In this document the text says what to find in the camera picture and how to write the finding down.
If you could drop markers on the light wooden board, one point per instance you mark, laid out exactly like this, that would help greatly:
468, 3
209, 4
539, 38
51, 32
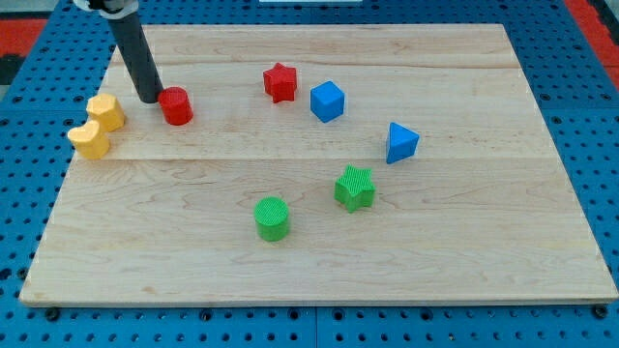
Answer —
483, 214

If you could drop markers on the green cylinder block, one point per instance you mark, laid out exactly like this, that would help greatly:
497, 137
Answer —
271, 216

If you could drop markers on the blue triangle block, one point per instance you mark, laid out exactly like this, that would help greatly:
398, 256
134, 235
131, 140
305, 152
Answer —
401, 143

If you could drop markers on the blue cube block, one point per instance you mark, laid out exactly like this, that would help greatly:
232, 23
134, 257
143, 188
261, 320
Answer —
327, 101

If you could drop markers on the red cylinder block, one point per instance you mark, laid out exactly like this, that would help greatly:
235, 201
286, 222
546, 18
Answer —
175, 104

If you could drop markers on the green star block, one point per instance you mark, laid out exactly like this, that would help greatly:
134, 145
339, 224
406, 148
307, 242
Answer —
354, 189

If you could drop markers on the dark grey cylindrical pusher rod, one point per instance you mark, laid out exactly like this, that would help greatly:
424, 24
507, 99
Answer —
136, 53

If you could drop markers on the yellow hexagon block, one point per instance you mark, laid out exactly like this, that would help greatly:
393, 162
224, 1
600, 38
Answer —
107, 110

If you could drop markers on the yellow heart block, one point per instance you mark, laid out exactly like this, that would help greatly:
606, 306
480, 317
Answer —
90, 140

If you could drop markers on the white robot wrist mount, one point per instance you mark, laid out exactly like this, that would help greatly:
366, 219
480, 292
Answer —
109, 8

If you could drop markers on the red star block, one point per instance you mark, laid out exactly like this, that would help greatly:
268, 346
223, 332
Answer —
280, 83

